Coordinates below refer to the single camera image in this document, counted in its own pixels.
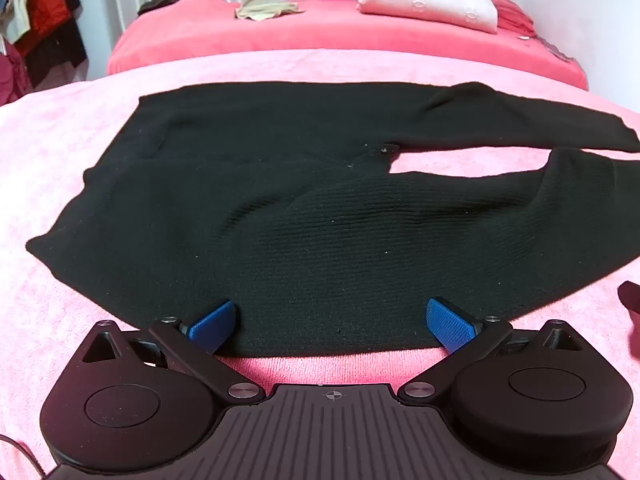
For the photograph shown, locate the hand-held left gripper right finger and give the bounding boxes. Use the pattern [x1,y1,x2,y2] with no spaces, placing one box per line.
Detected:
[397,297,583,406]

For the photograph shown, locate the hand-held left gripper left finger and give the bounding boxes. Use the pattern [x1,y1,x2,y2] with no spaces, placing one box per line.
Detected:
[75,299,266,404]

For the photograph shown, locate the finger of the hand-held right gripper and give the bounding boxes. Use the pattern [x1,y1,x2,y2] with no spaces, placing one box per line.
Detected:
[618,281,640,312]

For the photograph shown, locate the black knit pants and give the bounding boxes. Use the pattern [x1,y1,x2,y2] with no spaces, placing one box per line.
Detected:
[25,80,640,359]

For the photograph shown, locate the pink fleece blanket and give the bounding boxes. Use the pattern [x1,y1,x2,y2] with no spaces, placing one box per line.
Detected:
[0,49,640,480]

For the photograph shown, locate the folded red blanket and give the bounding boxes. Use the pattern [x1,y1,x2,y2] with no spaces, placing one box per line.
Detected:
[485,0,536,38]

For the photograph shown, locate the bed with red cover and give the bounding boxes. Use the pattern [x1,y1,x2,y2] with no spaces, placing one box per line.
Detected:
[106,0,590,92]

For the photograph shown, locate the maroon garment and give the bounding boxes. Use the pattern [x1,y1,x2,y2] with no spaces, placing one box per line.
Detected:
[0,54,32,107]

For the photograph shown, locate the beige crumpled cloth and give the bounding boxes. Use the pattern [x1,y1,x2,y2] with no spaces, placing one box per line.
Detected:
[235,0,307,22]

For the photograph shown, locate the dark crumpled cloth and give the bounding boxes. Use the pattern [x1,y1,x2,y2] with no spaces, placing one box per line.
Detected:
[137,0,197,16]

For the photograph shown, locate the hanging clothes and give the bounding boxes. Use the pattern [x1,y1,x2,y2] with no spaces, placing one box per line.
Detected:
[0,0,88,86]

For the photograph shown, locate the black cable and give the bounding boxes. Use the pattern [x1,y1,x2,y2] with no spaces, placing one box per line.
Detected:
[0,434,50,477]

